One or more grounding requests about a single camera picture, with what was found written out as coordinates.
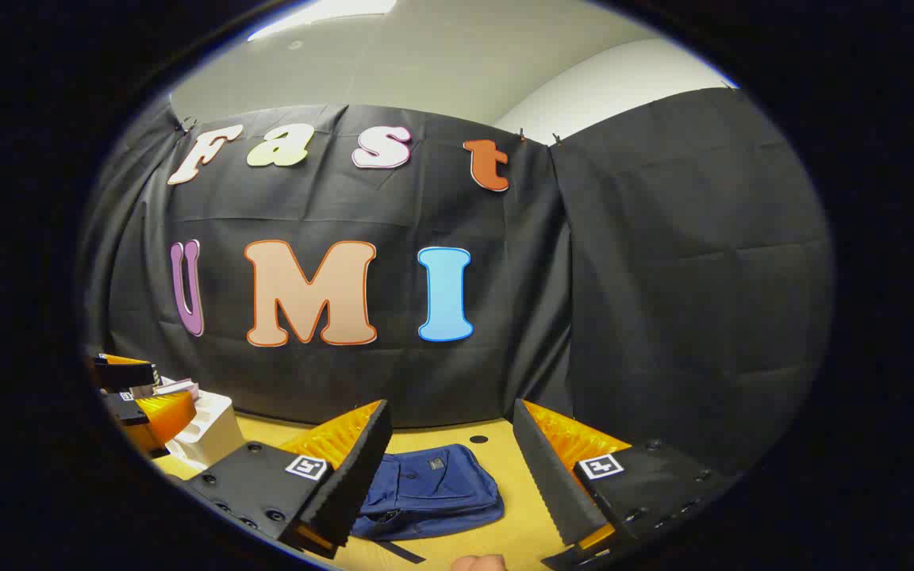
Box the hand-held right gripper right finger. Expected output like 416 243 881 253
511 399 743 571

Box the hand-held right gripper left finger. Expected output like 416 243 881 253
183 399 394 560

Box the pink book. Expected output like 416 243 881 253
132 378 201 399

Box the white bookshelf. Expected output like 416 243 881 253
163 389 246 471

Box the blue schoolbag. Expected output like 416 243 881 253
350 443 505 565

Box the black backdrop cloth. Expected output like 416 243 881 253
80 87 835 477

